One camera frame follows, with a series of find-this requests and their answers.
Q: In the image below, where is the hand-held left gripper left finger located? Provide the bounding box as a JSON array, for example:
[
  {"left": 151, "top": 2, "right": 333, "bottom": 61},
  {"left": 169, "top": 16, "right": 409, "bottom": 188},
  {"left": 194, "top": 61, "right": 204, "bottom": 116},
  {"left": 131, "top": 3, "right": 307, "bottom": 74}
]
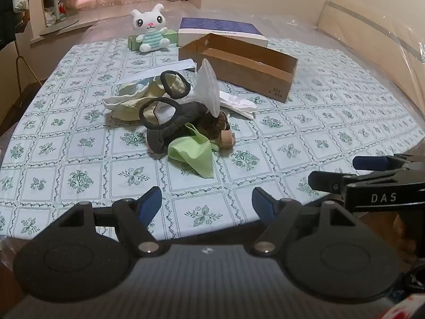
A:
[{"left": 59, "top": 186, "right": 170, "bottom": 257}]

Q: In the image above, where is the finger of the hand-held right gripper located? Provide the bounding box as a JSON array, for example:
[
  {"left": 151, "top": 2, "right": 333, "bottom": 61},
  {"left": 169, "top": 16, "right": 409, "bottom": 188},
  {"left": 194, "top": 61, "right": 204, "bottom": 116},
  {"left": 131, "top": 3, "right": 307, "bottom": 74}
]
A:
[
  {"left": 308, "top": 168, "right": 410, "bottom": 194},
  {"left": 352, "top": 154, "right": 425, "bottom": 171}
]

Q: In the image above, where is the white bunny plush toy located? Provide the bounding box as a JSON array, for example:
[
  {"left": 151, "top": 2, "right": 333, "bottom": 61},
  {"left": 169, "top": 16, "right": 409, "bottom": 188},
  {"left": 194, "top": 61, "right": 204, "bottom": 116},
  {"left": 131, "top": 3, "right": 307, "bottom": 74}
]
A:
[{"left": 130, "top": 3, "right": 171, "bottom": 53}]

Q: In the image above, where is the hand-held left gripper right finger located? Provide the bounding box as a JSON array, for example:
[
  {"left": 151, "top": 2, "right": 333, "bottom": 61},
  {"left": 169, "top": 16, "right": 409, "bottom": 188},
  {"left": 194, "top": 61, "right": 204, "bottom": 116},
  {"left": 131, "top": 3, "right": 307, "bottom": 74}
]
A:
[{"left": 251, "top": 187, "right": 358, "bottom": 257}]

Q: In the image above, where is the plastic covered mattress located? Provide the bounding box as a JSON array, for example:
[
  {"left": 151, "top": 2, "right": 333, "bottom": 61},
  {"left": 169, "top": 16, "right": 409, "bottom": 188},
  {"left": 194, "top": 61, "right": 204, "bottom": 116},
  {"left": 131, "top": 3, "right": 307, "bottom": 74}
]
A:
[{"left": 0, "top": 5, "right": 425, "bottom": 250}]

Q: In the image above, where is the brown fuzzy plush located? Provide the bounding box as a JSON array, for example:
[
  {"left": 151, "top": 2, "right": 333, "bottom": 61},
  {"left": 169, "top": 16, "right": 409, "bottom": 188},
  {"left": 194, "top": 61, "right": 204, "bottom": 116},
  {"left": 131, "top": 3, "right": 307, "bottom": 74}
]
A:
[{"left": 196, "top": 111, "right": 231, "bottom": 140}]

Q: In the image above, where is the pale yellow cloth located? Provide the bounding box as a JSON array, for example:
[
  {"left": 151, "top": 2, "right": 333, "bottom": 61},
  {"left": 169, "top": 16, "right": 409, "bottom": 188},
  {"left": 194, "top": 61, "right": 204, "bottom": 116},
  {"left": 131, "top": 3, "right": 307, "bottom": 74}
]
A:
[{"left": 102, "top": 75, "right": 186, "bottom": 122}]

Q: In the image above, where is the light green cloth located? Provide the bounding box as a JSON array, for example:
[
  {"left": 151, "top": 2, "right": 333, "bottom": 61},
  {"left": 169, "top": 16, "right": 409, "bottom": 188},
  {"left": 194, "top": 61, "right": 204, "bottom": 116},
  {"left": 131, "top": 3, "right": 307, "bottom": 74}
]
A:
[{"left": 167, "top": 123, "right": 220, "bottom": 178}]

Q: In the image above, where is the small green box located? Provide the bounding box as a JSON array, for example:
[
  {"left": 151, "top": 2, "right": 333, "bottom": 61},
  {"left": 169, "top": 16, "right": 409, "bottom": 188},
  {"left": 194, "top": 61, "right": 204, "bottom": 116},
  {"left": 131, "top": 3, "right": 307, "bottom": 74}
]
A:
[{"left": 128, "top": 29, "right": 179, "bottom": 52}]

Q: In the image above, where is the brown cardboard box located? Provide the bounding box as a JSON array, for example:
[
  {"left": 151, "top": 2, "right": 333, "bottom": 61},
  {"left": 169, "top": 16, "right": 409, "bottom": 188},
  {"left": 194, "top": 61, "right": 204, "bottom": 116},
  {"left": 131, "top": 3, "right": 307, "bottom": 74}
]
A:
[{"left": 178, "top": 33, "right": 298, "bottom": 103}]

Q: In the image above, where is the plastic wrapped headboard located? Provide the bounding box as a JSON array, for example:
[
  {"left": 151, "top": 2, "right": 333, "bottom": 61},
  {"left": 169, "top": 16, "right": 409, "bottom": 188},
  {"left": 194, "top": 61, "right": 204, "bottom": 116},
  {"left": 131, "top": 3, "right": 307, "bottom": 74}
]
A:
[{"left": 315, "top": 0, "right": 425, "bottom": 64}]

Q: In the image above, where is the coat rack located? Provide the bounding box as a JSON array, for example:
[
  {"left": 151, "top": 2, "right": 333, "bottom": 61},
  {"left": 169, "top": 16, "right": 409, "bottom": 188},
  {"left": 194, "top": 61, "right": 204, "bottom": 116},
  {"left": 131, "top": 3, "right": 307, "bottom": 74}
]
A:
[{"left": 13, "top": 38, "right": 42, "bottom": 95}]

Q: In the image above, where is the blue and white flat box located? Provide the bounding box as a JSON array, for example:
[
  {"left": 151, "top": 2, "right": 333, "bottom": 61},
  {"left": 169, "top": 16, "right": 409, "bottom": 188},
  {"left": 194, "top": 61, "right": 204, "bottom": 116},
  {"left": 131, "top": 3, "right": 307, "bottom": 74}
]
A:
[{"left": 177, "top": 17, "right": 269, "bottom": 50}]

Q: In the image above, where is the black elastic band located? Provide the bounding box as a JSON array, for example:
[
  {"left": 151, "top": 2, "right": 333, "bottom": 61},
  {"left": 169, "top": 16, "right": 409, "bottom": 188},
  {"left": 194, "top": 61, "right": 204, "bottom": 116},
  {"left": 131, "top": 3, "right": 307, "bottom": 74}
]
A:
[{"left": 160, "top": 70, "right": 192, "bottom": 99}]

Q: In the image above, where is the dark grey cloth with strap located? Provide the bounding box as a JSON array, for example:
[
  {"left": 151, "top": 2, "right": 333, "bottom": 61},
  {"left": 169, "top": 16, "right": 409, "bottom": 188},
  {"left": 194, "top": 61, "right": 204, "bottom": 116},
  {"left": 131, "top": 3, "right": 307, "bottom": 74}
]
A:
[{"left": 139, "top": 97, "right": 208, "bottom": 153}]

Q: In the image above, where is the blue face mask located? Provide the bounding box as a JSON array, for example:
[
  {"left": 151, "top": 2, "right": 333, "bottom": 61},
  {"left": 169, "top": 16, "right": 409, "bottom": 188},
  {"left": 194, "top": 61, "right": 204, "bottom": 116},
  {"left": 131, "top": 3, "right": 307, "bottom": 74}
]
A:
[{"left": 118, "top": 59, "right": 197, "bottom": 90}]

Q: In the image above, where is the beige ribbed cylinder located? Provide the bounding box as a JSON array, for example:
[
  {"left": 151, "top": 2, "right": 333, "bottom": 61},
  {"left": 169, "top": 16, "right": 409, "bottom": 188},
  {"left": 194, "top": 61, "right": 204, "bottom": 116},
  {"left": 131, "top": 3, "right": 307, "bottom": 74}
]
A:
[{"left": 218, "top": 129, "right": 236, "bottom": 148}]

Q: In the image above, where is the black puffer jacket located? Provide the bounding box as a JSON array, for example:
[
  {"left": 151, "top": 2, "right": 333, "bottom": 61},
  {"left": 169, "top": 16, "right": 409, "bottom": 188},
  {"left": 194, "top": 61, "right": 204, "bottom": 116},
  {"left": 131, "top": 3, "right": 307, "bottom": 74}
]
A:
[{"left": 0, "top": 0, "right": 25, "bottom": 50}]

